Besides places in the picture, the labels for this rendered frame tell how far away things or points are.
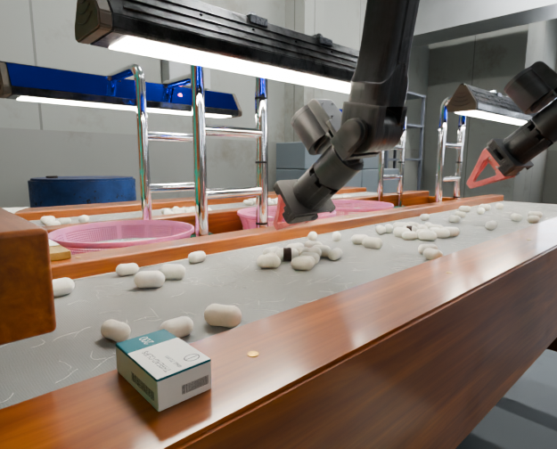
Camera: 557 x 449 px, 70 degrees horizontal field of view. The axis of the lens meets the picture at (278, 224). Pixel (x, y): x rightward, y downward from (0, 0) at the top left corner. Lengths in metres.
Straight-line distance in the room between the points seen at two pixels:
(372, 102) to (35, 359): 0.45
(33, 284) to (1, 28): 2.77
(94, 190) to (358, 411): 2.00
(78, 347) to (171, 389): 0.17
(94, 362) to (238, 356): 0.13
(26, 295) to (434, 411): 0.37
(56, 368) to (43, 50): 2.77
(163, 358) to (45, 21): 2.92
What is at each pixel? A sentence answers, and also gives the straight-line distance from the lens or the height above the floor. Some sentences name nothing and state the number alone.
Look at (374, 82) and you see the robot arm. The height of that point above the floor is 1.00.
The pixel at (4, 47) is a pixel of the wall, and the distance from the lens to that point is 3.00.
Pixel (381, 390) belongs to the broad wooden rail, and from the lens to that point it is 0.36.
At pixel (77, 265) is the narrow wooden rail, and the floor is 0.76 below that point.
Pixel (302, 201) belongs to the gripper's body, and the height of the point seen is 0.84.
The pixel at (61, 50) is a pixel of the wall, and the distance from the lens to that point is 3.09.
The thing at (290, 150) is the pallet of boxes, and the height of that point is 1.00.
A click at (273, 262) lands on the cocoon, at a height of 0.75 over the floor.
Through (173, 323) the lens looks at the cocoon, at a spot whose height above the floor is 0.76.
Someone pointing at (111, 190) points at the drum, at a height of 0.76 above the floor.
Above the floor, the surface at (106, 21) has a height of 1.05.
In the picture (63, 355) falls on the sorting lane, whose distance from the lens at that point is 0.40.
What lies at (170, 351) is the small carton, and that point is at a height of 0.79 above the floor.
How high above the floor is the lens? 0.90
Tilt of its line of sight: 9 degrees down
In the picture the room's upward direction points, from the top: straight up
